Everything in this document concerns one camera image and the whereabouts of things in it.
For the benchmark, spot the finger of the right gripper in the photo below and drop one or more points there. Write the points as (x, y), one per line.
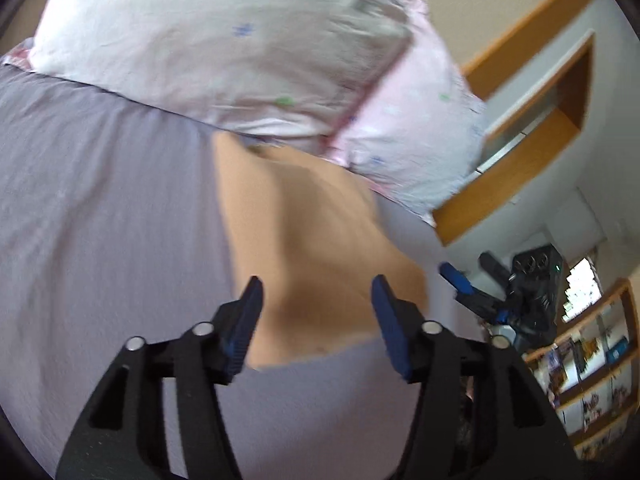
(456, 279)
(494, 268)

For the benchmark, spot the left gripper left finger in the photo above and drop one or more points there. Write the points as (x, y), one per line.
(153, 395)

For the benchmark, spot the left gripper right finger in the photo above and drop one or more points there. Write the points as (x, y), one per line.
(480, 412)

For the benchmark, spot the tan fleece garment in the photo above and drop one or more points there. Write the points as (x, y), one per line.
(310, 231)

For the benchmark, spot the wooden bookshelf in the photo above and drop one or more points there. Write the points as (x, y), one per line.
(591, 371)

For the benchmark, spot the pink floral pillow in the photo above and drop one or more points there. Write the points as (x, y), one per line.
(420, 132)

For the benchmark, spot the lavender bed sheet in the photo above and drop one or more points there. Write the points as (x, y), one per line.
(110, 229)

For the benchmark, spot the white floral pillow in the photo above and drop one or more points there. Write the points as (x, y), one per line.
(259, 67)

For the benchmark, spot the wooden wall shelf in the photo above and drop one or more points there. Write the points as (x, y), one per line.
(532, 134)

